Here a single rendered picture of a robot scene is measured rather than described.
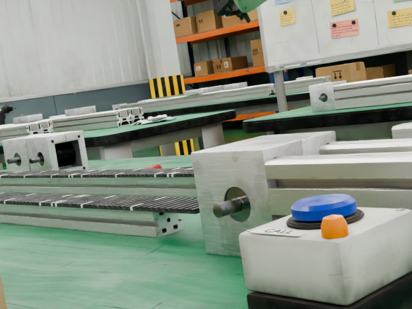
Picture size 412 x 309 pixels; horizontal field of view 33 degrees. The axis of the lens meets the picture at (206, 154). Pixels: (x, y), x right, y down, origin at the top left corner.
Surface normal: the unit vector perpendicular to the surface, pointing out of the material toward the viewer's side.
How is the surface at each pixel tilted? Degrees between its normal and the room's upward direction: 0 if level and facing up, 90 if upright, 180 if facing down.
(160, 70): 90
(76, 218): 90
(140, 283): 0
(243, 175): 90
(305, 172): 90
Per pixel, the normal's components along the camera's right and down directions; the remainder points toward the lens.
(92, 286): -0.15, -0.98
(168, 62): 0.73, -0.04
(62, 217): -0.72, 0.18
